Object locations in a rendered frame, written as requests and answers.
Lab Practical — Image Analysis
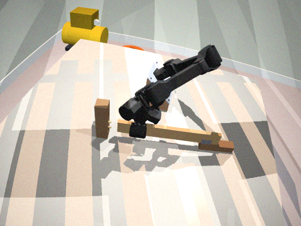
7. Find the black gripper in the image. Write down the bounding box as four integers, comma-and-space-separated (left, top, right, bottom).
129, 110, 148, 139

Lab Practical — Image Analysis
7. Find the long wooden rail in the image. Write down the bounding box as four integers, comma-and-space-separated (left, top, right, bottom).
117, 119, 222, 145

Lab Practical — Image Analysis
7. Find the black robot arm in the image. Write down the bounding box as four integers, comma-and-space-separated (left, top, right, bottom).
118, 45, 222, 124

